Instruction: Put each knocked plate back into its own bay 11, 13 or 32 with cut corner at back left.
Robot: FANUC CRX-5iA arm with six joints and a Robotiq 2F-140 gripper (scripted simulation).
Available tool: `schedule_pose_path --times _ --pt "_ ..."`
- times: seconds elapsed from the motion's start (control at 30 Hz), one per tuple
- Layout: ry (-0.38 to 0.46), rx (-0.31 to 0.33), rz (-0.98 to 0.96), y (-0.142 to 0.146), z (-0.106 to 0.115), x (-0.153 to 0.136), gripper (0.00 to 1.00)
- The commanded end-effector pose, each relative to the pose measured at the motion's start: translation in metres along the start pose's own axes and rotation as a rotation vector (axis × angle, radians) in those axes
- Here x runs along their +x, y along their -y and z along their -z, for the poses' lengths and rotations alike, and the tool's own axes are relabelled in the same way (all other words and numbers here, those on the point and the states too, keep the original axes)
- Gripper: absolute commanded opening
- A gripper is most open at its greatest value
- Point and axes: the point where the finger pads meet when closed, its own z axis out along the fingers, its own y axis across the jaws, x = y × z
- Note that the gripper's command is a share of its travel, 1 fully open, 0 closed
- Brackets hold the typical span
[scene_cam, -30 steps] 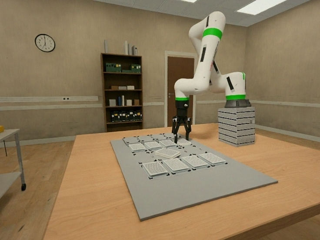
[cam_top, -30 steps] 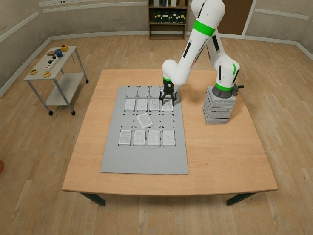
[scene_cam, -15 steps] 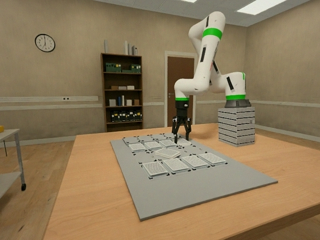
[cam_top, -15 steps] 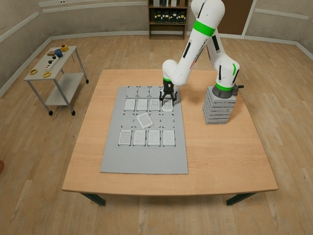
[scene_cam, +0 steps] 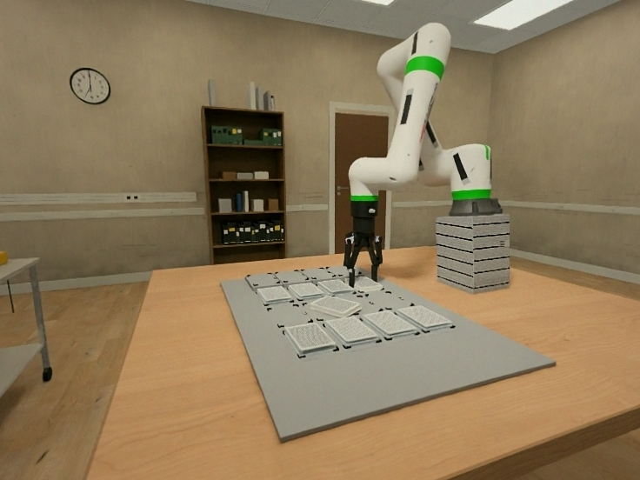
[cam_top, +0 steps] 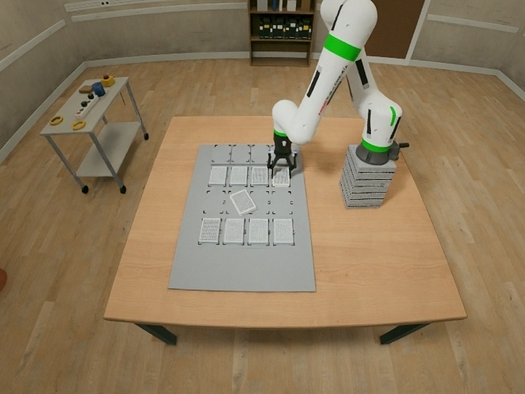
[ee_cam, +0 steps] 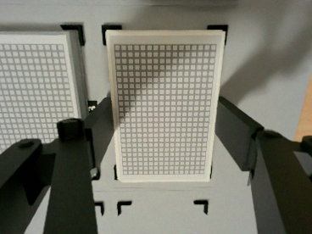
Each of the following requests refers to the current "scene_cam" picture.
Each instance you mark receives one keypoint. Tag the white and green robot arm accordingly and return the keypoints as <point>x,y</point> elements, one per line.
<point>412,87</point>

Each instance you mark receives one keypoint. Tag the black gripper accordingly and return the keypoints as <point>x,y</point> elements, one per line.
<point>361,240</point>

